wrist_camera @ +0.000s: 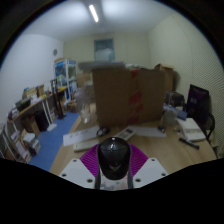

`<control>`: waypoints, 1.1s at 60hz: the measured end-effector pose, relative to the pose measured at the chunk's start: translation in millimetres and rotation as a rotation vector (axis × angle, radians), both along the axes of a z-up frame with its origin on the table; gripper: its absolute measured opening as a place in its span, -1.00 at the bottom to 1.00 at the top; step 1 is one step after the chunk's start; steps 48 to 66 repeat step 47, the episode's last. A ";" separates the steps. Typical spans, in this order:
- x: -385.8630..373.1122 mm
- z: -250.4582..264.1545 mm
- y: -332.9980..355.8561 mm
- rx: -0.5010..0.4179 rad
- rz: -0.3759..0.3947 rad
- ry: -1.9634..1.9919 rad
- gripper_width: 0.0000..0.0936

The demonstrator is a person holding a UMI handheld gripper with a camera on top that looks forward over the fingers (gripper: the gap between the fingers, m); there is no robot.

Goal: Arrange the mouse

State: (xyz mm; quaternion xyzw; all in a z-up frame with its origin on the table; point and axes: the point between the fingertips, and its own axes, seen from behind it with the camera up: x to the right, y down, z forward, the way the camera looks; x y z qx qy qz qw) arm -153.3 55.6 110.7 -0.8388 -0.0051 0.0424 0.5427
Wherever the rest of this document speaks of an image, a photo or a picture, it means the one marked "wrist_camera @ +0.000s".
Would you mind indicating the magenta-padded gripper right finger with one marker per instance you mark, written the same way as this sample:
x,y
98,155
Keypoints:
x,y
150,171

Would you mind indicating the small black object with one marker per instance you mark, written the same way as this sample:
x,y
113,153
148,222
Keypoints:
x,y
102,131

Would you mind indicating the white book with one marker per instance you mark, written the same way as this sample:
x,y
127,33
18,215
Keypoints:
x,y
192,129

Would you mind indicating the small brown cardboard box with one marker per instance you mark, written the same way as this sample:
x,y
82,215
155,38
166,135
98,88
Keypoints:
x,y
30,125

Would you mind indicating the white shelf unit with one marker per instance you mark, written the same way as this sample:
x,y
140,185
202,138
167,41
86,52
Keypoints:
x,y
66,78

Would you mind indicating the wooden side desk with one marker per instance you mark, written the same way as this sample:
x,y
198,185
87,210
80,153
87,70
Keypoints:
x,y
31,105

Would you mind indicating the round wall clock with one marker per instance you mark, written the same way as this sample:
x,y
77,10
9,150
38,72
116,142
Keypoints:
x,y
55,52

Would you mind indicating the tall open cardboard box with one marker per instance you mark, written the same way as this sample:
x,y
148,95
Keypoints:
x,y
171,80

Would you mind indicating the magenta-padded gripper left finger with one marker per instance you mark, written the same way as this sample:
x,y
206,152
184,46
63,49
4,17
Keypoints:
x,y
77,173

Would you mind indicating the white remote control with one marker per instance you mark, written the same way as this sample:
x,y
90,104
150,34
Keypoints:
x,y
125,134

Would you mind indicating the large brown cardboard box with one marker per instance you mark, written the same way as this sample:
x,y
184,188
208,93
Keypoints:
x,y
128,96

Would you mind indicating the black computer mouse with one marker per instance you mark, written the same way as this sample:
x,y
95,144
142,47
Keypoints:
x,y
113,158

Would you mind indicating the blue book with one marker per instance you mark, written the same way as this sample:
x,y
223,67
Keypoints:
x,y
178,112

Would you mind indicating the ceiling tube light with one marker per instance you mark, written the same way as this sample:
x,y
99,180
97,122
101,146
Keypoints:
x,y
93,13

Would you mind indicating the white paper sheet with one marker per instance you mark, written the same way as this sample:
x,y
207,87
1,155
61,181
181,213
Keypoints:
x,y
148,131

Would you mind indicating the small black clip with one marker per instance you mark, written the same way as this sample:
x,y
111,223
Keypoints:
x,y
161,128

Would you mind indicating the window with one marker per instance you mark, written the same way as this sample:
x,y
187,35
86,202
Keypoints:
x,y
104,49

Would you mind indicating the flat white box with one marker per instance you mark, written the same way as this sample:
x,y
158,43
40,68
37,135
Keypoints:
x,y
78,136

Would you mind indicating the black tripod stand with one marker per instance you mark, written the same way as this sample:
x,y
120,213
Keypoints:
x,y
57,98

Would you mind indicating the white rack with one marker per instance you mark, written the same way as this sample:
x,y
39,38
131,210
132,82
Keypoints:
x,y
11,141

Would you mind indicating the black office chair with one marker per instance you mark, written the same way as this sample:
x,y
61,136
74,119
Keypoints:
x,y
198,103

